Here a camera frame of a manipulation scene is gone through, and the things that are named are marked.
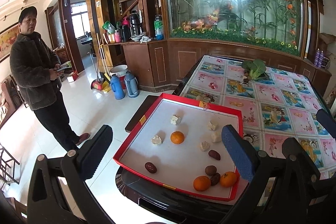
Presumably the orange tangerine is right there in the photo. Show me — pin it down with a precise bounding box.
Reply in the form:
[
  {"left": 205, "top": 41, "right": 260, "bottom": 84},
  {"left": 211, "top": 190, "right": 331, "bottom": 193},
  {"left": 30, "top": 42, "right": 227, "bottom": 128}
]
[
  {"left": 170, "top": 131, "right": 185, "bottom": 144},
  {"left": 193, "top": 176, "right": 211, "bottom": 192},
  {"left": 219, "top": 171, "right": 238, "bottom": 188}
]

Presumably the dark red date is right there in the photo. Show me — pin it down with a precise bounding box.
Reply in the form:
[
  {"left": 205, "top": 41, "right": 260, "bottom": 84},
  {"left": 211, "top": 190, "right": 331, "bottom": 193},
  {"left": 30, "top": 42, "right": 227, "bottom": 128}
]
[
  {"left": 208, "top": 150, "right": 221, "bottom": 160},
  {"left": 210, "top": 173, "right": 221, "bottom": 186},
  {"left": 145, "top": 162, "right": 157, "bottom": 174}
]

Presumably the brown kiwi fruit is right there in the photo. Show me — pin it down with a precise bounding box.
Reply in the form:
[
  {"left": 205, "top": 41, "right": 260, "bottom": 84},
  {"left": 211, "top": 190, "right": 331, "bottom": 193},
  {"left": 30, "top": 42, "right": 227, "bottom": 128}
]
[{"left": 205, "top": 165, "right": 217, "bottom": 176}]

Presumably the white sugarcane piece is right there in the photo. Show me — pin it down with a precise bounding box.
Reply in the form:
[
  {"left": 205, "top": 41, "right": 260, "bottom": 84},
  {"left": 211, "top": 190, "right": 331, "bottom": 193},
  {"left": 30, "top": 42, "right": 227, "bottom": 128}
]
[
  {"left": 207, "top": 121, "right": 218, "bottom": 131},
  {"left": 170, "top": 115, "right": 181, "bottom": 125},
  {"left": 199, "top": 141, "right": 211, "bottom": 152},
  {"left": 151, "top": 135, "right": 163, "bottom": 145},
  {"left": 211, "top": 131, "right": 222, "bottom": 143}
]

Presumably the fruit pattern tablecloth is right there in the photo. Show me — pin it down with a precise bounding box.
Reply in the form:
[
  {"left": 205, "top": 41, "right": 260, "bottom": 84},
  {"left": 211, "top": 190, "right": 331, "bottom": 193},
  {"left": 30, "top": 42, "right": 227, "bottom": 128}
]
[{"left": 180, "top": 61, "right": 335, "bottom": 178}]

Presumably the purple bottle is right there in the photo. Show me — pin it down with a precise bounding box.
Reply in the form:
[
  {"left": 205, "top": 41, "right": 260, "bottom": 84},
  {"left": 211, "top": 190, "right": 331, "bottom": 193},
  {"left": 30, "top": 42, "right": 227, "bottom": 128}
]
[
  {"left": 314, "top": 48, "right": 320, "bottom": 67},
  {"left": 317, "top": 50, "right": 324, "bottom": 68}
]

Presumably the green leafy vegetable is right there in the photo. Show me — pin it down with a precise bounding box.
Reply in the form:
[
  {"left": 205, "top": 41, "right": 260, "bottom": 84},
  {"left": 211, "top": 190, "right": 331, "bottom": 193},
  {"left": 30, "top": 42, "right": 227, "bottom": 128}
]
[{"left": 241, "top": 59, "right": 269, "bottom": 81}]

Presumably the red white tray box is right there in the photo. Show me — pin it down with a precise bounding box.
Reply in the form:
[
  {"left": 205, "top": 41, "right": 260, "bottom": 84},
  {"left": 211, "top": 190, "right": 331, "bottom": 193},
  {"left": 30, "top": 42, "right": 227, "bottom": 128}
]
[{"left": 113, "top": 93, "right": 243, "bottom": 201}]

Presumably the red dustpan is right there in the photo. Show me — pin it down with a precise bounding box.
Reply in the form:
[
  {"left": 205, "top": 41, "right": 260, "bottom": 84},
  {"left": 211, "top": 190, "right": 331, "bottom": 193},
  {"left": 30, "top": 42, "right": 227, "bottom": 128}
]
[{"left": 91, "top": 78, "right": 104, "bottom": 90}]

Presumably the person in dark coat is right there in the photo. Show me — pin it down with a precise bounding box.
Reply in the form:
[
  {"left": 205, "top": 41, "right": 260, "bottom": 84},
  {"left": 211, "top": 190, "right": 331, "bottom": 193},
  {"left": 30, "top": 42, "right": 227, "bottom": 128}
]
[{"left": 10, "top": 6, "right": 90, "bottom": 151}]

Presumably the grey blue thermos jug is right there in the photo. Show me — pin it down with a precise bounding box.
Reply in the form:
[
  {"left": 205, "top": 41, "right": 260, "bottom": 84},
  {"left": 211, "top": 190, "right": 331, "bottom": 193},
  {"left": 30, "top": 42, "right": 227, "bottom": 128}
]
[{"left": 124, "top": 71, "right": 139, "bottom": 98}]

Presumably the white bucket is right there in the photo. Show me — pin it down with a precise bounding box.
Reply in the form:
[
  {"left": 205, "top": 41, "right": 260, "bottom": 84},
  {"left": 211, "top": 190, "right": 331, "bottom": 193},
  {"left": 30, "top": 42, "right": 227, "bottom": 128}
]
[{"left": 109, "top": 64, "right": 128, "bottom": 77}]

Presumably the wooden low cabinet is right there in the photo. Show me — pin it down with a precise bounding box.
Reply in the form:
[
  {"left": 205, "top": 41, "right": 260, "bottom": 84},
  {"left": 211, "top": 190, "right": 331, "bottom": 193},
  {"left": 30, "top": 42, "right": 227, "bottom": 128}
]
[{"left": 103, "top": 38, "right": 331, "bottom": 95}]

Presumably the black thermos flask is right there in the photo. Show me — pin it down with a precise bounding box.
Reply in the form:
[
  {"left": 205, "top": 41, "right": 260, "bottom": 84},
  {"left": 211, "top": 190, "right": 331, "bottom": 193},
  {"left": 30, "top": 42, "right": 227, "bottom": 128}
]
[{"left": 129, "top": 11, "right": 142, "bottom": 36}]

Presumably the green label water bottle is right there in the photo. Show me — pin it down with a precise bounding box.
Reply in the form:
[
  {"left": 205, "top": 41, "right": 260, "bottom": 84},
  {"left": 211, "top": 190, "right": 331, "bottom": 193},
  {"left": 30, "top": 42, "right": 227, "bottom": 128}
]
[{"left": 154, "top": 15, "right": 164, "bottom": 40}]

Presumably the framed wall painting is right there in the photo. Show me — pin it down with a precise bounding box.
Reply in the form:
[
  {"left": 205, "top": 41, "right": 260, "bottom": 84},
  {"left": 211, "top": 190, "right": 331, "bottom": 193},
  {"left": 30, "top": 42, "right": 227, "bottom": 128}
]
[{"left": 0, "top": 23, "right": 19, "bottom": 61}]

